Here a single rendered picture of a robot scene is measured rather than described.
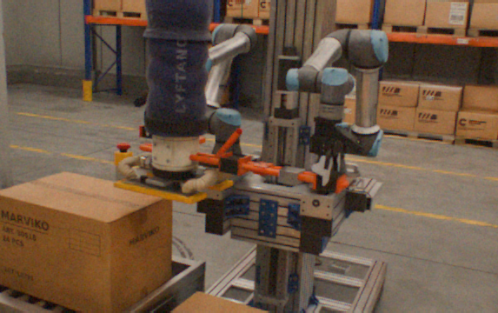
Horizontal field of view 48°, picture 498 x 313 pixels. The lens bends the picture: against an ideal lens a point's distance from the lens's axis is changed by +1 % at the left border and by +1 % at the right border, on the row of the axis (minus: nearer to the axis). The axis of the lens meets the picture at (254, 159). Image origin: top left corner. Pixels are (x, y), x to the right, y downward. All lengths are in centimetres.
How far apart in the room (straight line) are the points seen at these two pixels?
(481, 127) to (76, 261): 749
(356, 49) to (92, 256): 125
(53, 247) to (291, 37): 134
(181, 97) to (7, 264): 107
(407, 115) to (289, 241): 661
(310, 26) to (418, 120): 654
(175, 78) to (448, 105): 727
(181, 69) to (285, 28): 80
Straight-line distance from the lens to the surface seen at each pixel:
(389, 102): 897
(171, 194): 192
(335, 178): 174
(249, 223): 255
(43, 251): 233
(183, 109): 191
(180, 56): 189
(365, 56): 215
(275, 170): 182
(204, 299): 237
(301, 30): 254
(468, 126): 899
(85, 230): 214
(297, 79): 184
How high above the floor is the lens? 167
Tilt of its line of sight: 14 degrees down
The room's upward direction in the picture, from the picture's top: 3 degrees clockwise
